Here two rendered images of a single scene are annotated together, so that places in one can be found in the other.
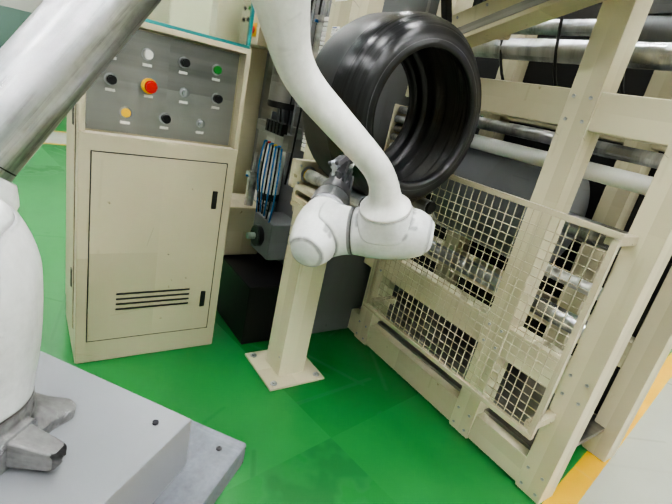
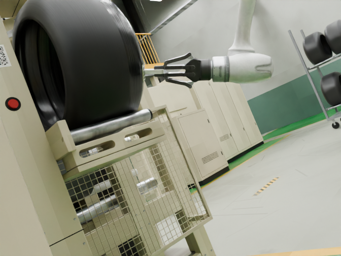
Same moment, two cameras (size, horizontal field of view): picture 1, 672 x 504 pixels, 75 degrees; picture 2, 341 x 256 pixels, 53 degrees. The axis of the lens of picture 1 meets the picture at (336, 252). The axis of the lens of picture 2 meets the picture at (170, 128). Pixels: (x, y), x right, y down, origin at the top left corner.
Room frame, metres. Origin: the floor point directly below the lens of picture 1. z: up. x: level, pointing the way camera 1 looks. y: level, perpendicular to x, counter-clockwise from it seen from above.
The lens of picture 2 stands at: (1.28, 1.22, 0.74)
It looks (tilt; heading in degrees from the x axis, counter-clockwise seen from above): 4 degrees up; 268
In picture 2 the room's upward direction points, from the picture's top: 22 degrees counter-clockwise
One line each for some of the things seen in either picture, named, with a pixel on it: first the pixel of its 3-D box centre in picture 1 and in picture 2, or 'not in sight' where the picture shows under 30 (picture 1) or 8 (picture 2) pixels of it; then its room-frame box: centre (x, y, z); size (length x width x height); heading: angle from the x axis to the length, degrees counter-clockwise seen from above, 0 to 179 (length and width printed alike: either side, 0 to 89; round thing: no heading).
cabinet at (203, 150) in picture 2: not in sight; (193, 148); (0.77, -5.05, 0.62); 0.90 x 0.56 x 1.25; 46
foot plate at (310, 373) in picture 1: (284, 365); not in sight; (1.70, 0.11, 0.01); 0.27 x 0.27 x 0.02; 38
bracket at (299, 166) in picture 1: (338, 177); (46, 151); (1.65, 0.05, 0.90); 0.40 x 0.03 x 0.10; 128
